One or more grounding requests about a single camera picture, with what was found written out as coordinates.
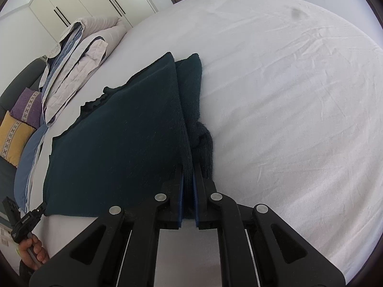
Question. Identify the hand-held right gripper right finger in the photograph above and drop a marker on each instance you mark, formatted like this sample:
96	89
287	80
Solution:
195	203

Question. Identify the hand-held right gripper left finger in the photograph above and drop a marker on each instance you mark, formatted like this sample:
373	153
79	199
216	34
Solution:
180	203

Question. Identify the dark green sweater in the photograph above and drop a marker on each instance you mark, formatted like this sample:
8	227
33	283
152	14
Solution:
119	140

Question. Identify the person's left hand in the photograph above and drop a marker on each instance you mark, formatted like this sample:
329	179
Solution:
37	252

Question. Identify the blue pillow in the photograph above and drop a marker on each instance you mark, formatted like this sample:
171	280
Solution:
28	161

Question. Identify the yellow patterned cushion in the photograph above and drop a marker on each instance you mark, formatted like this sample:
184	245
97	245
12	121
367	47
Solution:
13	137

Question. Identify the purple patterned cushion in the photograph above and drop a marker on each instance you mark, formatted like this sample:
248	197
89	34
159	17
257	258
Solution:
27	107

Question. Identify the grey upholstered headboard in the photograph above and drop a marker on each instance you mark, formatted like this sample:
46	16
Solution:
18	86

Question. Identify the folded beige blue duvet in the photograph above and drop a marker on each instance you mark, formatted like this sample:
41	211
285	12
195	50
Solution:
77	65

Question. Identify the cream wardrobe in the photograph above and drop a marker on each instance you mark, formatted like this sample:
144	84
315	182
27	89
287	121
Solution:
83	3

